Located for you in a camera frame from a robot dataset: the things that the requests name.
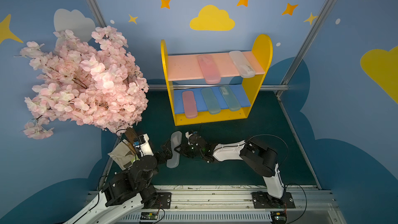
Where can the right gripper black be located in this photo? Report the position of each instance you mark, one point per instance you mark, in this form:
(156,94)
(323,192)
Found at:
(190,148)

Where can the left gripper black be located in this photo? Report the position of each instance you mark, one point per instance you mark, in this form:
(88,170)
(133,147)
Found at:
(165,153)

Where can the frosted white pencil case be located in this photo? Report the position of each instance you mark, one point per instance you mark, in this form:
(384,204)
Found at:
(176,139)

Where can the pink pencil case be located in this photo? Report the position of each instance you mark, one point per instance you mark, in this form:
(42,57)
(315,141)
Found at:
(189,104)
(209,69)

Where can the white pencil case with label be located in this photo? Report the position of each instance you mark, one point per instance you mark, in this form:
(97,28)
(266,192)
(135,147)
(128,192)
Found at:
(242,65)

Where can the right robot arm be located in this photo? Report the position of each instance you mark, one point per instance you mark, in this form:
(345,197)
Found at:
(257,155)

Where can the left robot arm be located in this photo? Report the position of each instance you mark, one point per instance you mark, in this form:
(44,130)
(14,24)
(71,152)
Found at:
(128,191)

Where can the green pencil case middle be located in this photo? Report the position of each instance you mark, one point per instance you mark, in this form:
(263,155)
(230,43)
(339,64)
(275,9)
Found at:
(211,101)

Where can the yellow wooden shelf unit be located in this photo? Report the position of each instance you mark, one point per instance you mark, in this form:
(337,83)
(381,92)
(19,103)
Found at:
(183,73)

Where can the teal pencil case right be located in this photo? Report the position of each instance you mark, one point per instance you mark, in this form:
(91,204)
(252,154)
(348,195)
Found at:
(230,98)

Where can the left green circuit board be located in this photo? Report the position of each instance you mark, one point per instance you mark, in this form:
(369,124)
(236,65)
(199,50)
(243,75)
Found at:
(149,216)

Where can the green circuit board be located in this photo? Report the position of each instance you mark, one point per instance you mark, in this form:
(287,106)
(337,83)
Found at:
(279,217)
(149,216)

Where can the pink cherry blossom tree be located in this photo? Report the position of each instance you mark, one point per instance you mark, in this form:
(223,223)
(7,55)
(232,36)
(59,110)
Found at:
(103,87)

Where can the right green circuit board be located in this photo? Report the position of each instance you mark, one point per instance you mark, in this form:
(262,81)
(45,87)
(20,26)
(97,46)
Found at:
(279,217)

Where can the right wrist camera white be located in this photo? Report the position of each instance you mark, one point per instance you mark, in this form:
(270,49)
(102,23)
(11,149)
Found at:
(192,136)

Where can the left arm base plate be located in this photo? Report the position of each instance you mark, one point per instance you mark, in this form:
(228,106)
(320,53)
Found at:
(161,199)

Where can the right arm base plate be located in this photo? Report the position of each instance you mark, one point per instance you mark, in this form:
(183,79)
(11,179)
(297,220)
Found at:
(263,200)

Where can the aluminium floor rail right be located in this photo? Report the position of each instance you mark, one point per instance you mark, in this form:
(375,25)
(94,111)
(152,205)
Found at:
(296,137)

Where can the aluminium frame post right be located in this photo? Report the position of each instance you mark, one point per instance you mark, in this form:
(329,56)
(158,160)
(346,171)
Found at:
(314,30)

